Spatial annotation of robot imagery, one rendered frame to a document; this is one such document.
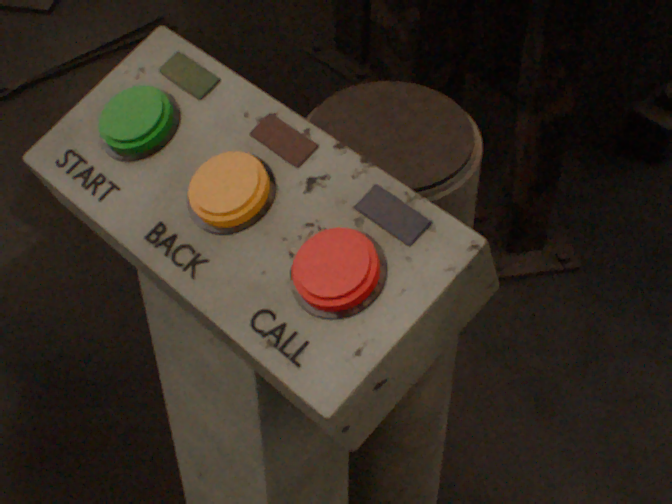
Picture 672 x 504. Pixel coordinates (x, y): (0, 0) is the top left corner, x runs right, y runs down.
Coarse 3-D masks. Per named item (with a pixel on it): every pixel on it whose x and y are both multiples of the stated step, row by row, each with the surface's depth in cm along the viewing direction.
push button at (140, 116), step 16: (128, 96) 55; (144, 96) 54; (160, 96) 55; (112, 112) 54; (128, 112) 54; (144, 112) 54; (160, 112) 54; (112, 128) 54; (128, 128) 54; (144, 128) 53; (160, 128) 53; (112, 144) 54; (128, 144) 53; (144, 144) 53
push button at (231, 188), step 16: (208, 160) 52; (224, 160) 51; (240, 160) 51; (256, 160) 51; (208, 176) 51; (224, 176) 51; (240, 176) 50; (256, 176) 50; (192, 192) 51; (208, 192) 50; (224, 192) 50; (240, 192) 50; (256, 192) 50; (208, 208) 50; (224, 208) 50; (240, 208) 50; (256, 208) 50; (224, 224) 50
